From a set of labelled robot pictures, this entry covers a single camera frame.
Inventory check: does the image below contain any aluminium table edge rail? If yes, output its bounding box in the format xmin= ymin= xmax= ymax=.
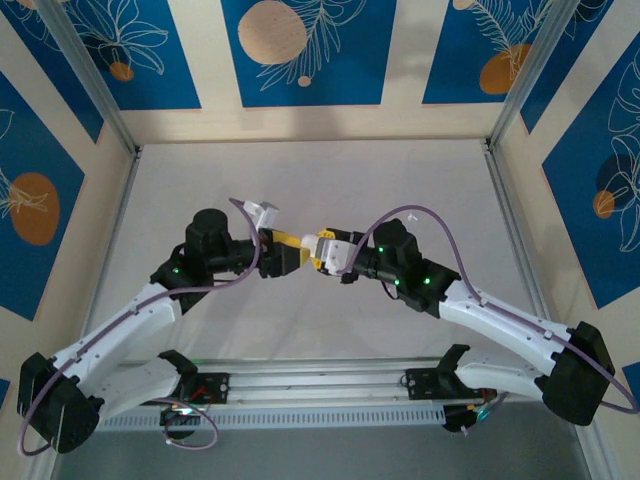
xmin=27 ymin=145 xmax=145 ymax=480
xmin=482 ymin=139 xmax=619 ymax=480

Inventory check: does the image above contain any grey slotted cable duct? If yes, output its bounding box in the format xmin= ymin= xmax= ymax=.
xmin=97 ymin=403 xmax=447 ymax=432

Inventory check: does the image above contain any aluminium frame post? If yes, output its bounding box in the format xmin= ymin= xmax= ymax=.
xmin=487 ymin=0 xmax=616 ymax=154
xmin=34 ymin=0 xmax=142 ymax=159

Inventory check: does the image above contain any black base electronics box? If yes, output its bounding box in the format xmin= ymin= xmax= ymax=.
xmin=442 ymin=399 xmax=501 ymax=436
xmin=158 ymin=403 xmax=201 ymax=441

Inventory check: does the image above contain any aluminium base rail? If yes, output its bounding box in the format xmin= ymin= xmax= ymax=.
xmin=102 ymin=356 xmax=551 ymax=405

